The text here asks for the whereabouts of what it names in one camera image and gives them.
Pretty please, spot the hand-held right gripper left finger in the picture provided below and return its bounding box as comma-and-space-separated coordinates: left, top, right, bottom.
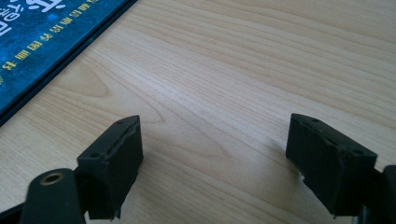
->
77, 114, 145, 220

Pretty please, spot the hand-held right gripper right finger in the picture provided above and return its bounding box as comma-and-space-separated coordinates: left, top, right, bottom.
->
285, 113, 378, 217

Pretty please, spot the blue book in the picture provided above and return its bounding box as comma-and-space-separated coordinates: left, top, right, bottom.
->
0, 0, 139, 127

